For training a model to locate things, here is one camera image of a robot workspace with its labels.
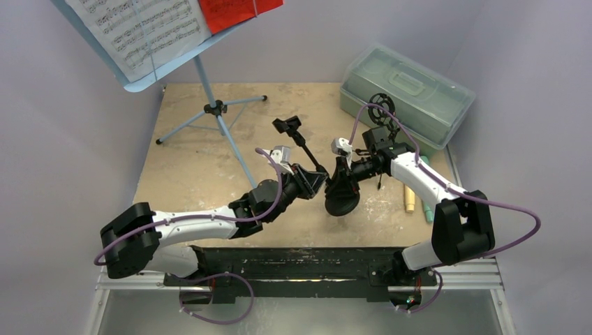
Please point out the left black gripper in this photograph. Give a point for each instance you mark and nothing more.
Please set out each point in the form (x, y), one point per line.
(307, 182)

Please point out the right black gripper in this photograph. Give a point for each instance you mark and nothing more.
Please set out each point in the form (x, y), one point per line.
(347, 171)

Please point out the black round-base mic stand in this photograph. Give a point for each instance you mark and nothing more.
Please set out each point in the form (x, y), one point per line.
(334, 207)

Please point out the cream yellow microphone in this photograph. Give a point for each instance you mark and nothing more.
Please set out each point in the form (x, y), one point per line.
(409, 199)

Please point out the black tripod shock-mount stand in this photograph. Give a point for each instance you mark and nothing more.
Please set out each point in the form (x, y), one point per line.
(378, 115)

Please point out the mint green microphone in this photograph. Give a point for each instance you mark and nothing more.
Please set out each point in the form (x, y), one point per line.
(428, 213)

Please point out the blue music stand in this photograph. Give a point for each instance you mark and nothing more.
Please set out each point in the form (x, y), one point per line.
(213, 106)

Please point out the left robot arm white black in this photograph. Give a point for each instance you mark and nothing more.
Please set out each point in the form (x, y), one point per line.
(143, 239)

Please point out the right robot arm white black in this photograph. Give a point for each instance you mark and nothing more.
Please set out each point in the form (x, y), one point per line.
(461, 228)

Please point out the green translucent storage case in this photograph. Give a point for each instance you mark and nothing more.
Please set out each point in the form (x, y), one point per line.
(430, 106)

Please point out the red sheet music page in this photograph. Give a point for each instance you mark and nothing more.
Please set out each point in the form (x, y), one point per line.
(223, 14)

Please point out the white sheet music page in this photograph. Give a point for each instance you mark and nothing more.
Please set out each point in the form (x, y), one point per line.
(141, 36)

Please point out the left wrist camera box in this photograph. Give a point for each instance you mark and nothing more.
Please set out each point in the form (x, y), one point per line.
(280, 155)

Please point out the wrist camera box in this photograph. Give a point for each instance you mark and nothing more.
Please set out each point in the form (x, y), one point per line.
(280, 155)
(341, 146)

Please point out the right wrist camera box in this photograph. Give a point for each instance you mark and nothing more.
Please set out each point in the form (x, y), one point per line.
(341, 146)

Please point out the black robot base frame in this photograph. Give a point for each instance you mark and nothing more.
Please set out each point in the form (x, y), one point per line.
(343, 272)

